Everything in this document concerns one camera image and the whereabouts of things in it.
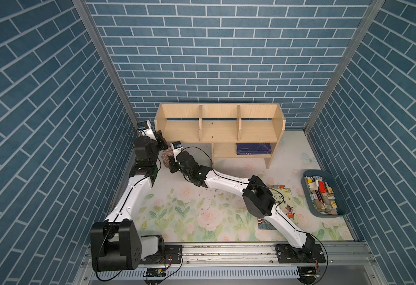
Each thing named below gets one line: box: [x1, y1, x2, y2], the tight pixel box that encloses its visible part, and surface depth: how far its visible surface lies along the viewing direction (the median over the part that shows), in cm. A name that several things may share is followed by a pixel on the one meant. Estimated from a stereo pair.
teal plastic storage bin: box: [300, 169, 348, 218], surface depth 91 cm
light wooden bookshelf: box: [154, 102, 286, 169], surface depth 88 cm
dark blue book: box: [236, 142, 272, 155], surface depth 95 cm
